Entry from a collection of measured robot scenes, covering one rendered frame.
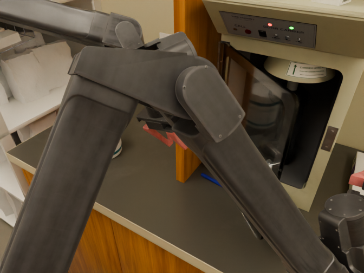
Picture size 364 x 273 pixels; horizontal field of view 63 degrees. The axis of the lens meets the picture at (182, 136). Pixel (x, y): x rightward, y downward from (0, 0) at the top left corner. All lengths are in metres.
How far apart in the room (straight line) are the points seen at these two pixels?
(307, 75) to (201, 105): 0.53
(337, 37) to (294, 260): 0.40
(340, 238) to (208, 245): 0.41
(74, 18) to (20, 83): 0.98
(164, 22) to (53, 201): 1.19
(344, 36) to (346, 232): 0.33
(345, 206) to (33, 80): 1.37
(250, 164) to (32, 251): 0.22
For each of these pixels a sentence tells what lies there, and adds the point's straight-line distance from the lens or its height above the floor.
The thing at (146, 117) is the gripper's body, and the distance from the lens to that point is 0.60.
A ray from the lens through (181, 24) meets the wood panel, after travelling 0.71.
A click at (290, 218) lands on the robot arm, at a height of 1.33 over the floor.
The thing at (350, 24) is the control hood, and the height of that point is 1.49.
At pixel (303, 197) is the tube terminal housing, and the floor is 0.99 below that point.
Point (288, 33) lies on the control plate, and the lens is 0.65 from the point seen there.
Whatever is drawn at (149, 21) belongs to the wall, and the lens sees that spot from 1.45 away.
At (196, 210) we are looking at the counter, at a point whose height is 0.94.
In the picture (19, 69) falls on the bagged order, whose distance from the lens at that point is 1.55.
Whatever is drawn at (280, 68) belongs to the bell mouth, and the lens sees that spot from 0.77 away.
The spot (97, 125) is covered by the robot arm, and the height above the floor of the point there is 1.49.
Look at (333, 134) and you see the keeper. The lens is 0.79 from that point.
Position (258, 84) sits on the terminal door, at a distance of 0.62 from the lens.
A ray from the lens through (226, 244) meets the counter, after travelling 0.83.
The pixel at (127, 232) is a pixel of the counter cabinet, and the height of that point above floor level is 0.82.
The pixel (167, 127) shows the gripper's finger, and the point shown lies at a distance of 0.58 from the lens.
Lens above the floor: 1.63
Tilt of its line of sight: 36 degrees down
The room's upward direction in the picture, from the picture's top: straight up
